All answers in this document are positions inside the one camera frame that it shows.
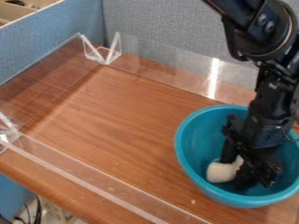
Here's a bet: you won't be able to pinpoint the clear acrylic left barrier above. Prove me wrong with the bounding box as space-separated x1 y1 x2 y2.
0 33 97 126

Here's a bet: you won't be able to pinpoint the clear acrylic back barrier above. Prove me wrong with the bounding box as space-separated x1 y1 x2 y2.
109 31 257 106

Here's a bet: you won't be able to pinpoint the clear acrylic barrier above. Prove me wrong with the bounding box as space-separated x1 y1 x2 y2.
0 33 97 126
0 112 209 224
109 31 257 106

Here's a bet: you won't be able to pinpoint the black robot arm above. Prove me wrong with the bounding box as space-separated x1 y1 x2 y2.
202 0 299 189

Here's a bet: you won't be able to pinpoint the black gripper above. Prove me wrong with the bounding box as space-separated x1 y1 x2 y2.
218 108 294 189

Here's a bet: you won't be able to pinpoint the blue plastic bowl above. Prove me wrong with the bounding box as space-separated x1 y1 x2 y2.
173 105 299 208

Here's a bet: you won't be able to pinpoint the wooden shelf unit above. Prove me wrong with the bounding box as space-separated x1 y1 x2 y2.
0 0 65 28

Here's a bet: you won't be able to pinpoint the white brown toy mushroom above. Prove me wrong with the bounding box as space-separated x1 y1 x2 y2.
205 156 242 183

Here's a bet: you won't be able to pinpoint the clear acrylic corner bracket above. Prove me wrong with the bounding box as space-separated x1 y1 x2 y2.
78 32 122 65

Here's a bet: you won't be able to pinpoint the clear acrylic front barrier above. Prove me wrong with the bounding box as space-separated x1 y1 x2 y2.
0 112 209 224

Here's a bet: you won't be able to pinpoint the black cables under table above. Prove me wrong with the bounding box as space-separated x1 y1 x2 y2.
0 195 43 224

